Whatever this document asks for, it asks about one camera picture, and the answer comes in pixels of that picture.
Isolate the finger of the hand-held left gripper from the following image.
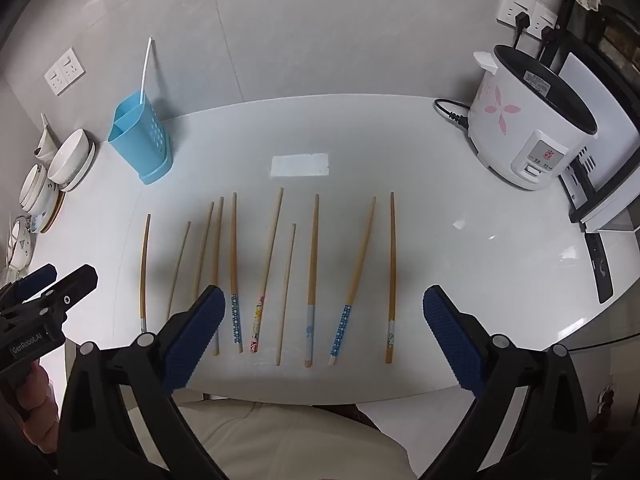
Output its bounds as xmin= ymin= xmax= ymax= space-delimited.
xmin=25 ymin=264 xmax=99 ymax=317
xmin=0 ymin=263 xmax=58 ymax=306

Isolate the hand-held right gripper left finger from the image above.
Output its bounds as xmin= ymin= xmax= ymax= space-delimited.
xmin=59 ymin=285 xmax=227 ymax=480

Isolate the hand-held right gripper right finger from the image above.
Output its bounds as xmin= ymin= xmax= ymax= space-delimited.
xmin=422 ymin=285 xmax=593 ymax=480

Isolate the pale blue print wooden chopstick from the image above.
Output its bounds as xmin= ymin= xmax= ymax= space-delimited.
xmin=303 ymin=193 xmax=321 ymax=367

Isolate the blue plastic chopstick holder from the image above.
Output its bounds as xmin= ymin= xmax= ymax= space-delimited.
xmin=108 ymin=89 xmax=174 ymax=186

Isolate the person's left hand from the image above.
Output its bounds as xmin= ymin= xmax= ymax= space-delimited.
xmin=14 ymin=362 xmax=63 ymax=443

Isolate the round wooden board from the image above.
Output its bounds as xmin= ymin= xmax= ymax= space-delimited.
xmin=39 ymin=190 xmax=66 ymax=234

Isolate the white bowl with dark rim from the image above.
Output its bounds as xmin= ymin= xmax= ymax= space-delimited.
xmin=19 ymin=163 xmax=55 ymax=211

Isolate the white plate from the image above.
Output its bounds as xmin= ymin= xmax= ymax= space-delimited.
xmin=60 ymin=141 xmax=96 ymax=192

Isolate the large white bowl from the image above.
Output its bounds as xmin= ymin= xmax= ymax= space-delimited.
xmin=47 ymin=128 xmax=91 ymax=184

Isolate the person's beige clothing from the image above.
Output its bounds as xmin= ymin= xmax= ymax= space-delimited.
xmin=125 ymin=400 xmax=418 ymax=480

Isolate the small white cup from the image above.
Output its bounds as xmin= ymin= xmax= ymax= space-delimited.
xmin=34 ymin=113 xmax=63 ymax=162

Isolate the black flat device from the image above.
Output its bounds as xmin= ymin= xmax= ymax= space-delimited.
xmin=584 ymin=231 xmax=614 ymax=304

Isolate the white straw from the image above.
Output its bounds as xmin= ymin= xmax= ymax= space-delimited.
xmin=140 ymin=36 xmax=155 ymax=107

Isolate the white flower print rice cooker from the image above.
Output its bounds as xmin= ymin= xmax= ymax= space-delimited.
xmin=466 ymin=44 xmax=599 ymax=191

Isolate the white and black appliance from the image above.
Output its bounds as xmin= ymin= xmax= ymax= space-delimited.
xmin=557 ymin=51 xmax=640 ymax=233

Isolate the black metal rack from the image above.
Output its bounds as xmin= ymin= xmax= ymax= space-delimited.
xmin=537 ymin=0 xmax=640 ymax=76

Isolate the black rice cooker cord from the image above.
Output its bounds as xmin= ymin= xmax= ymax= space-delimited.
xmin=433 ymin=98 xmax=473 ymax=132

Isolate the white wall socket with plug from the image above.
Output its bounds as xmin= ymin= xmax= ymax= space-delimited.
xmin=532 ymin=2 xmax=559 ymax=41
xmin=496 ymin=0 xmax=538 ymax=28

